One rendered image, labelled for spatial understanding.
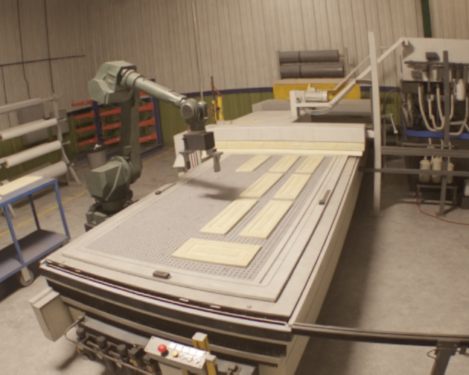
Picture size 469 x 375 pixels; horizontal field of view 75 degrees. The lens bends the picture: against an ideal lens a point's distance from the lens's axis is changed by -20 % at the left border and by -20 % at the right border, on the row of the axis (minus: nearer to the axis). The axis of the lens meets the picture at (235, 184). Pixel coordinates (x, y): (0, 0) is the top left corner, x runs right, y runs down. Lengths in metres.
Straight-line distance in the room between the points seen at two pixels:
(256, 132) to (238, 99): 4.72
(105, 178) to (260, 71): 6.22
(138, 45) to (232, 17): 3.06
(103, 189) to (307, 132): 2.47
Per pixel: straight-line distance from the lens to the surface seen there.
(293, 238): 2.44
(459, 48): 5.48
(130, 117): 3.80
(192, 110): 2.90
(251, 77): 9.30
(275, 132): 4.69
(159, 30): 10.61
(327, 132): 4.53
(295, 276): 2.08
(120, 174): 3.81
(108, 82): 3.59
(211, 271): 2.16
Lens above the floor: 1.96
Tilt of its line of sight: 18 degrees down
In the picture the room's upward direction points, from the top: 6 degrees counter-clockwise
